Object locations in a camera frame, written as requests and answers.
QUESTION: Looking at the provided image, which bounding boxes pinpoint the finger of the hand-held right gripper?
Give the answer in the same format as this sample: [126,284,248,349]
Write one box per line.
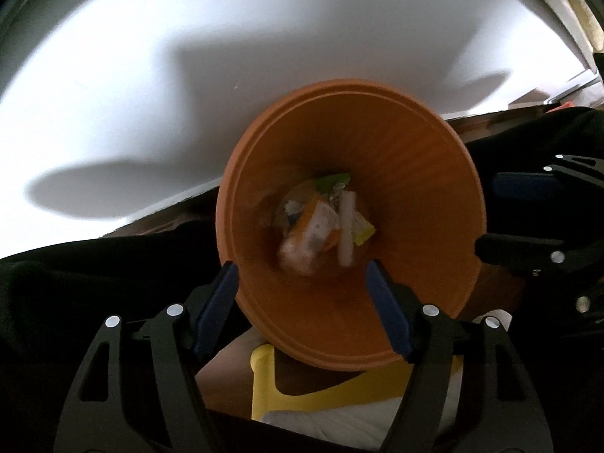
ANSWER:
[474,233,604,322]
[491,152,604,203]

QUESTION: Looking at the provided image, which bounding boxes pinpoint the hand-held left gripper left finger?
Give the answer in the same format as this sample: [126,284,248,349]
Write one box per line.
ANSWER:
[54,260,239,453]

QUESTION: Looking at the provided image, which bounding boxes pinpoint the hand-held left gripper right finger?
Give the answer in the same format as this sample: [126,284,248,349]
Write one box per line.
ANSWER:
[364,259,553,453]

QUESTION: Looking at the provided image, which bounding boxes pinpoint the white and orange packet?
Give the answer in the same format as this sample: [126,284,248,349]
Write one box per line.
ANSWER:
[277,200,341,275]

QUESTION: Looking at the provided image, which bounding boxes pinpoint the orange plastic bin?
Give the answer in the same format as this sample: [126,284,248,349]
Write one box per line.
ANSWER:
[214,82,482,371]

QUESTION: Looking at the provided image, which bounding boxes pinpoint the yellow wrapper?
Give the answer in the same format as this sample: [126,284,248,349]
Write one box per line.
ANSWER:
[354,212,377,245]

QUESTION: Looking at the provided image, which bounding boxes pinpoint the white stick wrapper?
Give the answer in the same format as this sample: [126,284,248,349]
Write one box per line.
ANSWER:
[337,191,358,266]

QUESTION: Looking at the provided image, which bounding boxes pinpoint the yellow plastic stool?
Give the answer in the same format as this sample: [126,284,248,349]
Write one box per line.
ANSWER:
[250,344,461,423]

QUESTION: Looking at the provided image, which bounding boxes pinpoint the green wrapper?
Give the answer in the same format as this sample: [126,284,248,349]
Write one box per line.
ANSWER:
[315,173,352,195]

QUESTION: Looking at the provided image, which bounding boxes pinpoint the wooden door frame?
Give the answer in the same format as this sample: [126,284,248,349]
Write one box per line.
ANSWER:
[552,0,604,72]

